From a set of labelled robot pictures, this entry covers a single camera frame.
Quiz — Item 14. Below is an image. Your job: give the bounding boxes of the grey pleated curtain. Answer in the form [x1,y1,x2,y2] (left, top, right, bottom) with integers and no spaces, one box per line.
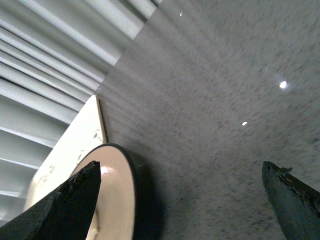
[0,0,160,225]

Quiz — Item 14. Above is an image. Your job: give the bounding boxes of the beige plate with black rim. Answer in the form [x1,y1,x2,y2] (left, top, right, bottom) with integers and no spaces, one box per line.
[71,142,157,240]

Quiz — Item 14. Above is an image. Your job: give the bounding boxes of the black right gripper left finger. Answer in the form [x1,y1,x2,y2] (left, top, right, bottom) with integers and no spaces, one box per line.
[0,161,101,240]

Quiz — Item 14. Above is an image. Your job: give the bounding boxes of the white bear tray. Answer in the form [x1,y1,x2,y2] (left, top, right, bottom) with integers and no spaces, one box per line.
[23,95,107,211]

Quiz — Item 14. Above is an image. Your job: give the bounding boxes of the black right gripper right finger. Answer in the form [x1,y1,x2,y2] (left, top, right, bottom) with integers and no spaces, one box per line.
[261,161,320,240]

